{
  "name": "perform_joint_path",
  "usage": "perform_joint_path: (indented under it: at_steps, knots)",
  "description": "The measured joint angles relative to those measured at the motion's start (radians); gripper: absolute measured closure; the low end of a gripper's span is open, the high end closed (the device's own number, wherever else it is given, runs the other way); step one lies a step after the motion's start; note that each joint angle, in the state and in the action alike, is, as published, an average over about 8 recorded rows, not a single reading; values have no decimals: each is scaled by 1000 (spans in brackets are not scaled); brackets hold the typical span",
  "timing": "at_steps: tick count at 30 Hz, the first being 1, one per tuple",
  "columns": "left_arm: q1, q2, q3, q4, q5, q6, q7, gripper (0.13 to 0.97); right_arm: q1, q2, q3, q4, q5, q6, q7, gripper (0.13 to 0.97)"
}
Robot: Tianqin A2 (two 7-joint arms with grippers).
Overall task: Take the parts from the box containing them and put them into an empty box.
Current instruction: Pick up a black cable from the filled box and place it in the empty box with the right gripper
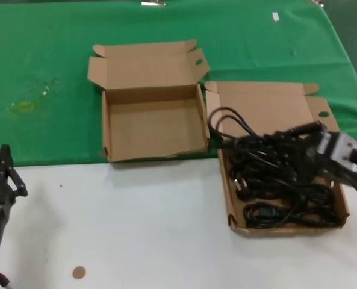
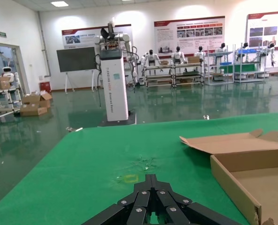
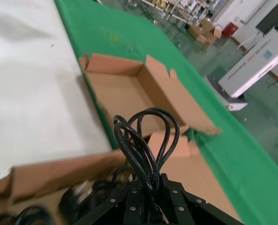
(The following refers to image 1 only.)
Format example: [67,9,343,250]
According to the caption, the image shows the cardboard box with oval hole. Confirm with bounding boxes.
[87,39,211,164]

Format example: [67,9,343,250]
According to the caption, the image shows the green tablecloth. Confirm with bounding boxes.
[0,0,357,168]

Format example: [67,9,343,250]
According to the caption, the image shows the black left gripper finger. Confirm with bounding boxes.
[0,144,15,182]
[8,167,29,197]

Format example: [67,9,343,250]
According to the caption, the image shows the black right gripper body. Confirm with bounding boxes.
[288,131,333,182]

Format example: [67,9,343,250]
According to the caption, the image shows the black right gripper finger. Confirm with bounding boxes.
[273,120,328,141]
[265,134,291,158]

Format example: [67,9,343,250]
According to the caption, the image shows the left arm connector cable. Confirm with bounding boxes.
[0,266,14,289]

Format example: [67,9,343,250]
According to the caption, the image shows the cardboard box with round hole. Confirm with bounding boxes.
[204,80,350,239]

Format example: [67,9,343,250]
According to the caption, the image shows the black power cable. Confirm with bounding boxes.
[208,107,290,181]
[283,176,337,211]
[243,202,343,229]
[232,176,284,202]

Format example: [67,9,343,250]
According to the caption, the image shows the gray right arm cable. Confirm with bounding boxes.
[331,173,357,213]

